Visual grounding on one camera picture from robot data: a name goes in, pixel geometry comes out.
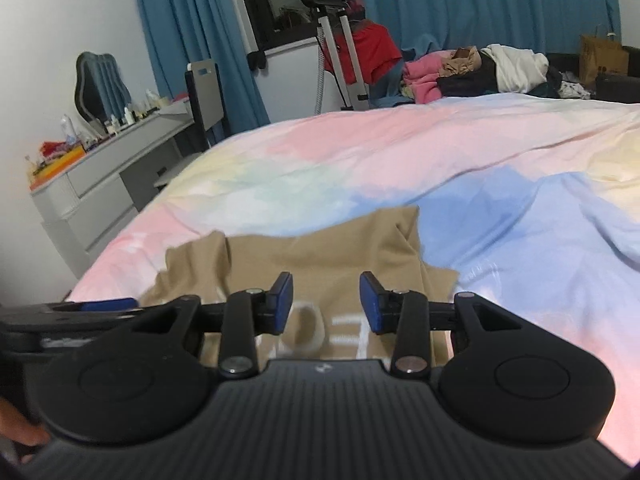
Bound red garment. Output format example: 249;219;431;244
324;21;404;87

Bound black garment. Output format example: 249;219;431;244
437;62;501;97

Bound grey chair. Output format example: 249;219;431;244
184;58;232;152

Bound pastel tie-dye bedsheet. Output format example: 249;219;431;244
65;92;640;467

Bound black padded furniture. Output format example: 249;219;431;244
545;45;640;107

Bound wavy framed mirror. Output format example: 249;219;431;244
75;51;134;127

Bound brown paper bag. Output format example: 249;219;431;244
579;25;630;88

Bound crumpled tan garment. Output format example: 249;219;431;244
439;46;483;80

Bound garment steamer stand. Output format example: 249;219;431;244
292;0;372;115

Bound pink clothes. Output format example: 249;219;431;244
400;53;447;104

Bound group of cosmetic bottles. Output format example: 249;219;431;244
59;88;168;147

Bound person's left hand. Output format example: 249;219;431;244
0;399;52;461

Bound dark green garment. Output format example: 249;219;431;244
529;66;564;99

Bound tan shirt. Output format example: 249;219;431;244
137;205;460;369

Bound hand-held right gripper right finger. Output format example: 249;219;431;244
359;270;525;379

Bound white garment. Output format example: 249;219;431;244
480;43;550;94

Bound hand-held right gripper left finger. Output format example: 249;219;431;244
131;271;296;379

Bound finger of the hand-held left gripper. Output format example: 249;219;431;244
0;297;147;330

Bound white cabinet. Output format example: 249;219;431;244
259;35;327;125

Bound patterned white cloth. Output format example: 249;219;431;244
556;79;594;101

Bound dark window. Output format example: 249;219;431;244
232;0;358;46

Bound grey dresser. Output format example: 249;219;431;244
29;105;202;282

